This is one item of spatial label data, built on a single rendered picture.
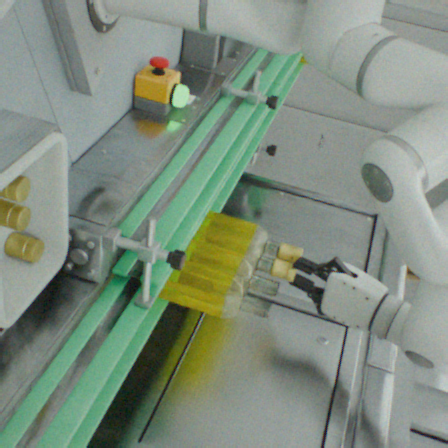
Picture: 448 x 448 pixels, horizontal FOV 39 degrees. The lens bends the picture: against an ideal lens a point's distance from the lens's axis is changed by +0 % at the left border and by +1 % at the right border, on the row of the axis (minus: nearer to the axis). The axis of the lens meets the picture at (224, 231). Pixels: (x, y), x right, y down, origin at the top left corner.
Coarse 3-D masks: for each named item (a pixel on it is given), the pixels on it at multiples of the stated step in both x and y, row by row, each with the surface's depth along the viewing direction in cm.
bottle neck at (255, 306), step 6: (246, 300) 106; (252, 300) 106; (258, 300) 107; (264, 300) 107; (246, 306) 106; (252, 306) 106; (258, 306) 106; (264, 306) 106; (270, 306) 106; (252, 312) 106; (258, 312) 106; (264, 312) 106
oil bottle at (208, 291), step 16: (176, 272) 107; (192, 272) 108; (208, 272) 108; (176, 288) 107; (192, 288) 105; (208, 288) 105; (224, 288) 106; (240, 288) 107; (192, 304) 108; (208, 304) 106; (224, 304) 105; (240, 304) 106
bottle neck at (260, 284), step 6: (258, 276) 112; (252, 282) 111; (258, 282) 111; (264, 282) 111; (270, 282) 111; (276, 282) 111; (252, 288) 111; (258, 288) 111; (264, 288) 111; (270, 288) 110; (276, 288) 110; (270, 294) 111; (276, 294) 112
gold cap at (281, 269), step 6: (276, 258) 116; (276, 264) 115; (282, 264) 115; (288, 264) 115; (276, 270) 115; (282, 270) 114; (288, 270) 114; (294, 270) 114; (276, 276) 115; (282, 276) 115; (288, 276) 114
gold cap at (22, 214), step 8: (0, 200) 82; (0, 208) 81; (8, 208) 81; (16, 208) 81; (24, 208) 81; (0, 216) 81; (8, 216) 81; (16, 216) 81; (24, 216) 82; (0, 224) 82; (8, 224) 81; (16, 224) 81; (24, 224) 83
